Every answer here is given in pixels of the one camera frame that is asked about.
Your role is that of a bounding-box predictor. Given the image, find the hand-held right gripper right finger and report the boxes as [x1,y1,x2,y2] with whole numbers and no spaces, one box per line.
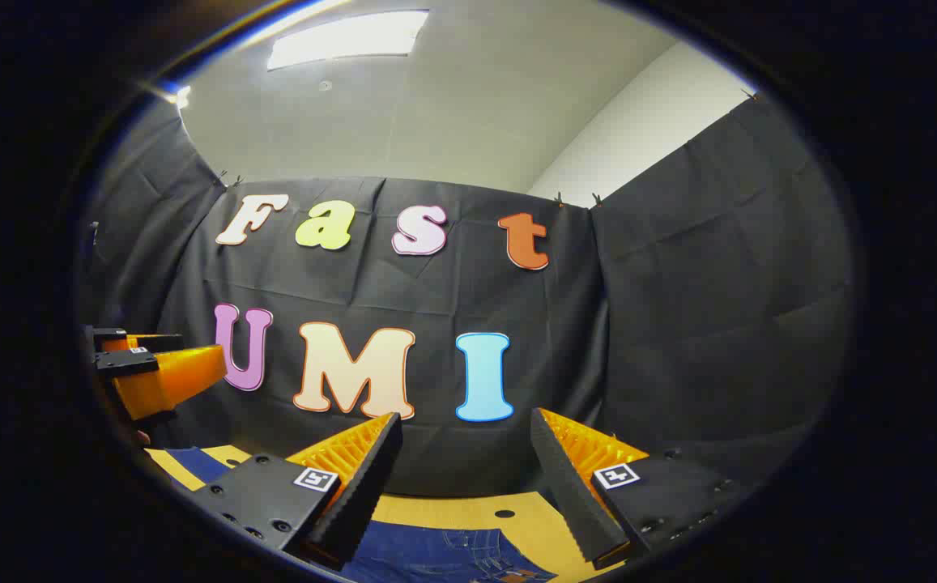
[529,407,744,570]

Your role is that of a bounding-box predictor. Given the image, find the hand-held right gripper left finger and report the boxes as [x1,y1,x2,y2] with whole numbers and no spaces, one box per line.
[193,411,404,570]

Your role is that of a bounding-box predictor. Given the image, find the blue jeans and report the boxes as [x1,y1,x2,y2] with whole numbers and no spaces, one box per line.
[164,447,558,583]

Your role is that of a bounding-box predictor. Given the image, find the black backdrop cloth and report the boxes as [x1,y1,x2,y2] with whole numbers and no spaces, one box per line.
[79,89,854,499]

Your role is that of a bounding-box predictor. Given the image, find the large ceiling light panel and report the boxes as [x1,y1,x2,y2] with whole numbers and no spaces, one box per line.
[266,10,430,72]

